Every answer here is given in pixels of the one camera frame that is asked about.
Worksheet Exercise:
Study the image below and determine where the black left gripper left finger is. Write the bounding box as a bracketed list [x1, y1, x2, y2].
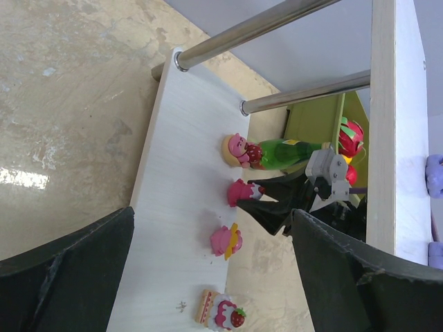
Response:
[1, 207, 134, 331]

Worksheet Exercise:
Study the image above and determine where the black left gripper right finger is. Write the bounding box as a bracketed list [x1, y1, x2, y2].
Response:
[291, 210, 442, 331]

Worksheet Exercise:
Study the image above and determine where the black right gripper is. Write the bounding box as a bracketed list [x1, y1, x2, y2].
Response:
[237, 172, 366, 242]

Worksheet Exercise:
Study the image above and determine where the red pink bear toy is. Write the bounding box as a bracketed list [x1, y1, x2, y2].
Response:
[227, 178, 265, 208]

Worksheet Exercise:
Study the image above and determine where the pink yellow bear toy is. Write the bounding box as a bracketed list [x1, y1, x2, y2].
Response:
[210, 223, 243, 261]

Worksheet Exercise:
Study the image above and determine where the pink strawberry donut toy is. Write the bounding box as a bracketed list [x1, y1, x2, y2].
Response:
[221, 133, 263, 169]

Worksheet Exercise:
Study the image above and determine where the purple bunny with blue bow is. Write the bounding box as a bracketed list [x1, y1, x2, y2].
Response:
[427, 200, 443, 270]

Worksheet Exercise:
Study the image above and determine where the red white strawberry toy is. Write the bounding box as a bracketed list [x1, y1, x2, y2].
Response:
[195, 289, 246, 331]

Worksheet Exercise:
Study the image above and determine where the purple bunny with strawberry cake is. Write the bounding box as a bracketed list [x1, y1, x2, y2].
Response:
[425, 154, 443, 199]

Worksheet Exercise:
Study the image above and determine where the white two-tier shelf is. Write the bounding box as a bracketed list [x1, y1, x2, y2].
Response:
[108, 1, 432, 331]

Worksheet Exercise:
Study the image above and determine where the green glass bottle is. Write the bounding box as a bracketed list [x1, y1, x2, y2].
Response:
[246, 139, 333, 170]

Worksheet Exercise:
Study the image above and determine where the red toy apple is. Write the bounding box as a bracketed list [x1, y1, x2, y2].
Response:
[345, 165, 358, 186]

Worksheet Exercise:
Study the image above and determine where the yellow toy lemon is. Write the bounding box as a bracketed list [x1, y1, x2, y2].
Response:
[343, 156, 352, 165]

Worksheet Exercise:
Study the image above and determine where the olive green plastic bin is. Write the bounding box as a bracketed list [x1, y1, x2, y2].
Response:
[283, 91, 369, 187]

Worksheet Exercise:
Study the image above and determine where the red toy dragon fruit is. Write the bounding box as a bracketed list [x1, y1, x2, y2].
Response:
[338, 117, 364, 158]

